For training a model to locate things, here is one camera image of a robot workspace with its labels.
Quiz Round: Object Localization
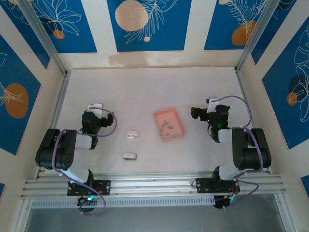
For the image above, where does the pink plastic tray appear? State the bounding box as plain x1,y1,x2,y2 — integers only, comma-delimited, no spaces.
154,107,186,142

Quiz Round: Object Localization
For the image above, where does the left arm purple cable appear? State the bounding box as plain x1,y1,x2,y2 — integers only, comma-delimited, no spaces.
52,108,118,216

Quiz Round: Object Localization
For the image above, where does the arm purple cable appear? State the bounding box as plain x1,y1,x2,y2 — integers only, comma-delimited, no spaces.
216,95,264,211
52,108,118,216

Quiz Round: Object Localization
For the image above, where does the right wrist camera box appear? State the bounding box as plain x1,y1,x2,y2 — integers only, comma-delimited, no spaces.
206,96,219,113

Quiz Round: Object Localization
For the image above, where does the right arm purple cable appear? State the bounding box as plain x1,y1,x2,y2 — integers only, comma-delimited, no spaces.
216,95,264,211

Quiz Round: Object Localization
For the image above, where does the aluminium side rail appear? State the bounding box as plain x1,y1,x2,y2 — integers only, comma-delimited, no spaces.
235,69,273,174
36,69,72,179

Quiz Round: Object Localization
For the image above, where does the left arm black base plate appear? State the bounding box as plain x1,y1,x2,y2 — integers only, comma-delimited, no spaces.
67,180,112,196

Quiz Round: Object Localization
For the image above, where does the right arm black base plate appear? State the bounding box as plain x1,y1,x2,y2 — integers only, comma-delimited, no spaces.
196,177,241,194

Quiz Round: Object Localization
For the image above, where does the aluminium rail beam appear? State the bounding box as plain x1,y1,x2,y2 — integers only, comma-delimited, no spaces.
20,171,288,200

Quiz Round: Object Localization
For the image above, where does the slotted grey cable duct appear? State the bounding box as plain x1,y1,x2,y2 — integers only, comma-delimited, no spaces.
30,195,216,209

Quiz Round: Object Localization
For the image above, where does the aluminium frame post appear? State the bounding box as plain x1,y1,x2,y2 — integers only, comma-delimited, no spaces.
17,0,68,75
234,0,278,73

